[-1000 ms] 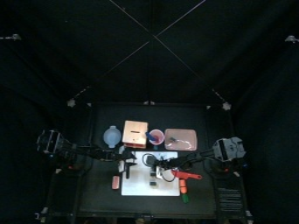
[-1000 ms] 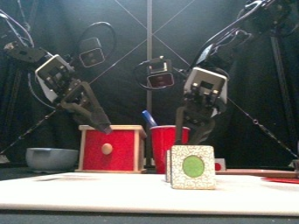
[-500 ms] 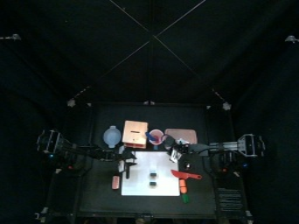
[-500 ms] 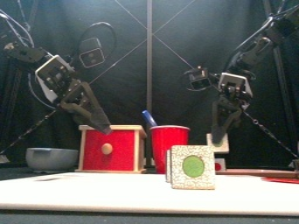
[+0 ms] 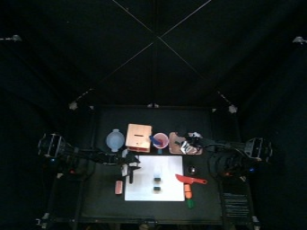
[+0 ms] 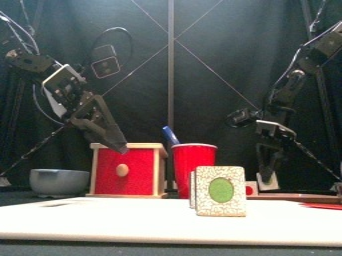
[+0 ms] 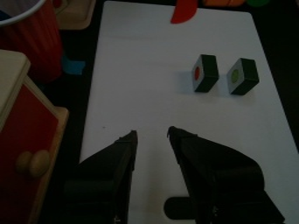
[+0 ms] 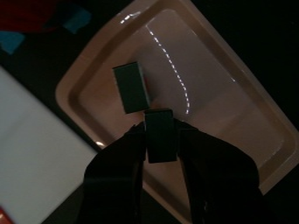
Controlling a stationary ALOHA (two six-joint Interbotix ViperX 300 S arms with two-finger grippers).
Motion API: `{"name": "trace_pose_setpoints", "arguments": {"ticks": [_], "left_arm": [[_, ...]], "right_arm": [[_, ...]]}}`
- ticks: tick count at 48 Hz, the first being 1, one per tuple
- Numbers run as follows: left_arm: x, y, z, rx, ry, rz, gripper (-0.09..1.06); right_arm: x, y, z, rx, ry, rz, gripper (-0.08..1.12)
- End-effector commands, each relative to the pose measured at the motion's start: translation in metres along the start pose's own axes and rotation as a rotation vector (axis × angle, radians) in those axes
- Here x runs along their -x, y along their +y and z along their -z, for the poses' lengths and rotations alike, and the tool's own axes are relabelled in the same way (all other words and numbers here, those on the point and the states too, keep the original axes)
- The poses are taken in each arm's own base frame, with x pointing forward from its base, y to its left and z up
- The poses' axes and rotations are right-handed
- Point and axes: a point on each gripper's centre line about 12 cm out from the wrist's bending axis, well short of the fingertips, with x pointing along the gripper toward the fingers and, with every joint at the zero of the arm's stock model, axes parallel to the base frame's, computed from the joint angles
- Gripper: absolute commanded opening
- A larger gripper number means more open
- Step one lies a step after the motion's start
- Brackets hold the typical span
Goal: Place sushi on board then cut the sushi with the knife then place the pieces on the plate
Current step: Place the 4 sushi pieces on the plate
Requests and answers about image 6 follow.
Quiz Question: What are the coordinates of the small red white block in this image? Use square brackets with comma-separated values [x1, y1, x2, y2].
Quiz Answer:
[245, 180, 261, 197]

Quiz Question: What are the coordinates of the black left camera cable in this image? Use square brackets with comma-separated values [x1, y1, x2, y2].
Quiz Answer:
[89, 26, 134, 64]

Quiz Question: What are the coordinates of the toy sushi roll slice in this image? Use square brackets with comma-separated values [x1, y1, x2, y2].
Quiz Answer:
[189, 170, 198, 210]

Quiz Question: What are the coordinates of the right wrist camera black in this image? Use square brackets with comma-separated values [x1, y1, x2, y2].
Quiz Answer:
[226, 107, 262, 129]

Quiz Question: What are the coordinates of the diagonal metal frame brace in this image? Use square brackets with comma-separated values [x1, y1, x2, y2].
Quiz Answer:
[292, 138, 342, 183]
[0, 123, 73, 178]

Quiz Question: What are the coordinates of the brown wooden tray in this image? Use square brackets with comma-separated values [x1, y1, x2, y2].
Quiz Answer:
[246, 192, 342, 205]

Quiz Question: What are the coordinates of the grey bowl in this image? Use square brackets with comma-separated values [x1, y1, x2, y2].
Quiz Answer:
[29, 168, 91, 198]

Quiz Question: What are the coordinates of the wooden box red drawer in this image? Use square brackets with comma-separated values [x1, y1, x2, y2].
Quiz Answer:
[86, 142, 170, 199]

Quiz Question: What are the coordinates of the white cutting board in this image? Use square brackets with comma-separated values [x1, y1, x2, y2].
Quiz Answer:
[0, 195, 342, 248]

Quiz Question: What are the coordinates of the red plastic cup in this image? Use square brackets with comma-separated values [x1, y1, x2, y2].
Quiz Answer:
[172, 143, 220, 200]

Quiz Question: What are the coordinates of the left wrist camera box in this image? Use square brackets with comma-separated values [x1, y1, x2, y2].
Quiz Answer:
[90, 44, 122, 80]

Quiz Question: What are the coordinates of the flat red plate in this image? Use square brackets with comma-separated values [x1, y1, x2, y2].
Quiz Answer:
[301, 201, 342, 211]

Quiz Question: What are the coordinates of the vertical metal frame pole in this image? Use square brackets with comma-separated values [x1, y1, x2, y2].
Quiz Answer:
[166, 0, 177, 192]

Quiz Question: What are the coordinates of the blue knife handle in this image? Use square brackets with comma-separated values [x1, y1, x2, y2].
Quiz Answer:
[162, 125, 182, 146]

